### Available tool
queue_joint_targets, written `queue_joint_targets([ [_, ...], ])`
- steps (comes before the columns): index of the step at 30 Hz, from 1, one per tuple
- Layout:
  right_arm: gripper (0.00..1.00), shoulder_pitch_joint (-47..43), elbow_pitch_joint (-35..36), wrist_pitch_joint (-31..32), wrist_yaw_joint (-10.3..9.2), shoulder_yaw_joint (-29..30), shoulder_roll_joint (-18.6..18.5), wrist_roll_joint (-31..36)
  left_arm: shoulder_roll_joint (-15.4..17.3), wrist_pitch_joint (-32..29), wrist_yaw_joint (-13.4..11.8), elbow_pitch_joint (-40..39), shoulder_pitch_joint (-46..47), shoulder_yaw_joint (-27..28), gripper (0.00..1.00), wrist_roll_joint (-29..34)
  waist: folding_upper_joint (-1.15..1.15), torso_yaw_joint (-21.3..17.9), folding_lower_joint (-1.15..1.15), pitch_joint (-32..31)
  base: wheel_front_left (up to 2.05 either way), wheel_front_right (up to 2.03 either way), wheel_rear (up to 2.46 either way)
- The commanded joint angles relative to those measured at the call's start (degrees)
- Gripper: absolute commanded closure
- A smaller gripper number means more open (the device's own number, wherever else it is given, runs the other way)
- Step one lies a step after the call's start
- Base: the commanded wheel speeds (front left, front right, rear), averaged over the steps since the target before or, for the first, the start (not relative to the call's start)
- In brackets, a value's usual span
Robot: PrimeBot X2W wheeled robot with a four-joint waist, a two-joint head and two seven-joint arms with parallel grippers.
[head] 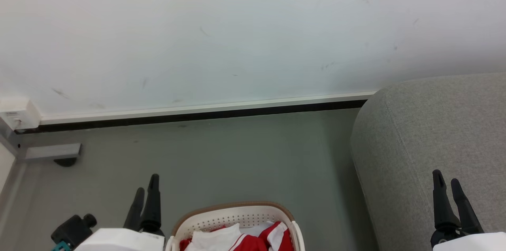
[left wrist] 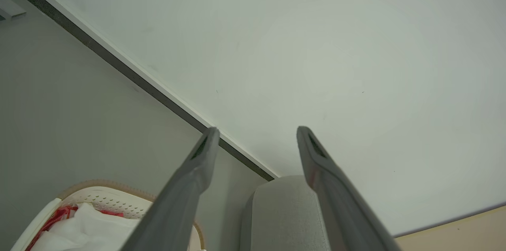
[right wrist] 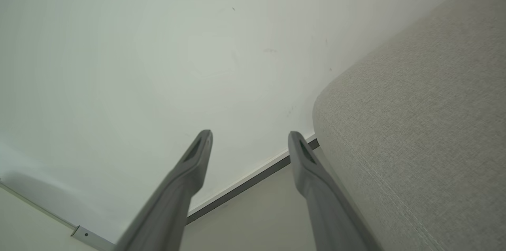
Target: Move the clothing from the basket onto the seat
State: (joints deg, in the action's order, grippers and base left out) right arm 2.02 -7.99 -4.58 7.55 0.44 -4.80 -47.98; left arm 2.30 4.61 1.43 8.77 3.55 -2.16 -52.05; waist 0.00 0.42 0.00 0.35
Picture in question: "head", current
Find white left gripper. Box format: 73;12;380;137
75;174;165;251

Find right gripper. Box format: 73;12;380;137
430;170;506;251

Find red and white shirt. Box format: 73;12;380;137
180;221;295;251

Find grey fabric sofa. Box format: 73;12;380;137
350;72;506;251

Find cream perforated laundry basket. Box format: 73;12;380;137
165;202;306;251

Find grey metal foot bar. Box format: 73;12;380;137
25;143;82;167

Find white and black baseboard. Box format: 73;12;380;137
16;91;378;134

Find grey furniture frame post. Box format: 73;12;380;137
0;119;25;204

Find white wall socket box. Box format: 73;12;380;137
0;98;41;131

